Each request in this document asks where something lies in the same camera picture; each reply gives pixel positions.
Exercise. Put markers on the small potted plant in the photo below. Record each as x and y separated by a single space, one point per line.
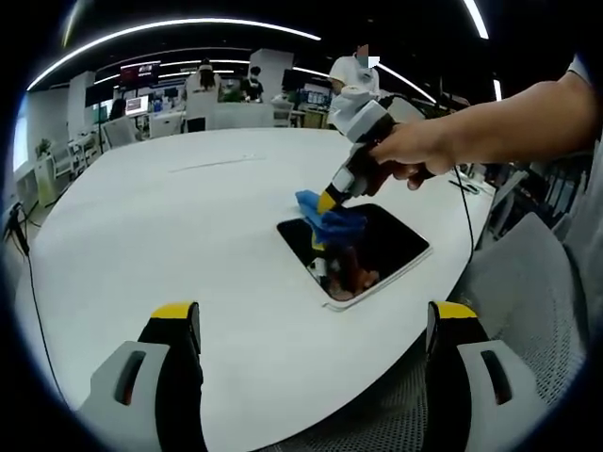
43 147

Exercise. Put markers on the person's right hand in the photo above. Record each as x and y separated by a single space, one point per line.
424 146

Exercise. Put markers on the long curved ceiling light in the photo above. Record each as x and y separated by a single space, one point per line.
155 27

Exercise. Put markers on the blue cleaning cloth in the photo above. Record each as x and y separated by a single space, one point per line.
337 226

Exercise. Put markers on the black office chair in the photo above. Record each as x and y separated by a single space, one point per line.
196 124

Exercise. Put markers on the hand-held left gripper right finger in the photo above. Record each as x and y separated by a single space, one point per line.
485 400

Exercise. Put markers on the short ceiling light strip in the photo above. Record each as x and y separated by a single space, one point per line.
476 18

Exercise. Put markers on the grey mesh office chair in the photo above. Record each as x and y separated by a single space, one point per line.
523 292

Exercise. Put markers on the white upright board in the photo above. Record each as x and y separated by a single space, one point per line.
410 111

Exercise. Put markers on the person's grey shirt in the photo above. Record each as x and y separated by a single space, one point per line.
586 202

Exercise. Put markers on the white office chair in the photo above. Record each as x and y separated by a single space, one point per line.
118 133

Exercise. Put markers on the black pens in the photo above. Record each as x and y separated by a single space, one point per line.
464 186

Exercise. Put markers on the red hanging display screen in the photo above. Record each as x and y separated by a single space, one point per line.
139 74

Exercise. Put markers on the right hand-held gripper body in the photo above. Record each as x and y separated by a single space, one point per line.
360 115

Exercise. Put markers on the black tablet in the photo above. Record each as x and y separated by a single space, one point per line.
396 237

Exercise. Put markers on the desk computer monitor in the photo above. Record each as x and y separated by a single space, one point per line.
136 106

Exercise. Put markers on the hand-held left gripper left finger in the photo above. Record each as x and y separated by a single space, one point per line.
141 400

